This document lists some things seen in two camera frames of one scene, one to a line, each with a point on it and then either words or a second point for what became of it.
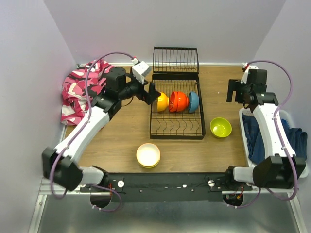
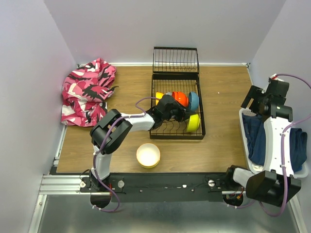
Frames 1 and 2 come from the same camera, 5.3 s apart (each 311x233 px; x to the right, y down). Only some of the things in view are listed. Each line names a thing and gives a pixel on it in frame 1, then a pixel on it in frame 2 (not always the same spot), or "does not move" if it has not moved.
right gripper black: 234,85 -> 255,92
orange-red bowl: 182,102 does not move
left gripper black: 147,97 -> 183,113
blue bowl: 193,101 does not move
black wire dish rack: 177,114 does not move
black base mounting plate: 168,187 does not move
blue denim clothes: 255,142 does not move
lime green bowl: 220,127 -> 194,123
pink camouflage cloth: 75,104 does not move
